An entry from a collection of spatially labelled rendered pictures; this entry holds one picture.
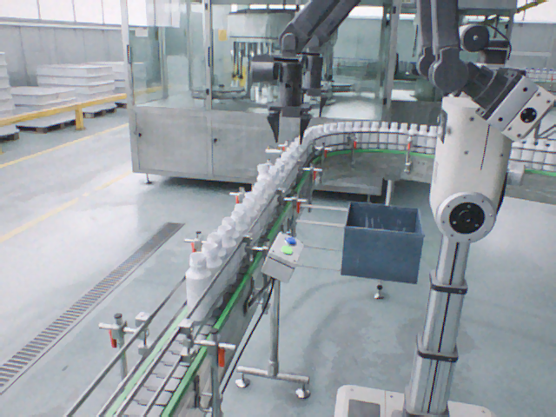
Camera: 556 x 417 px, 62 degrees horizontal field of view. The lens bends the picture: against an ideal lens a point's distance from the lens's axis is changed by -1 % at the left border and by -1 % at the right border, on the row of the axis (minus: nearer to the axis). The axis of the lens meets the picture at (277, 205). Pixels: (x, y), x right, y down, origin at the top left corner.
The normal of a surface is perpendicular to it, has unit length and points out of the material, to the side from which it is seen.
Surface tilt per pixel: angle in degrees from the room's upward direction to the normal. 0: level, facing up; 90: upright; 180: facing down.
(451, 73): 89
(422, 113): 90
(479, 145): 90
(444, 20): 90
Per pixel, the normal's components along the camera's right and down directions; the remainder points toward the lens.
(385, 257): -0.21, 0.33
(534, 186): -0.50, 0.28
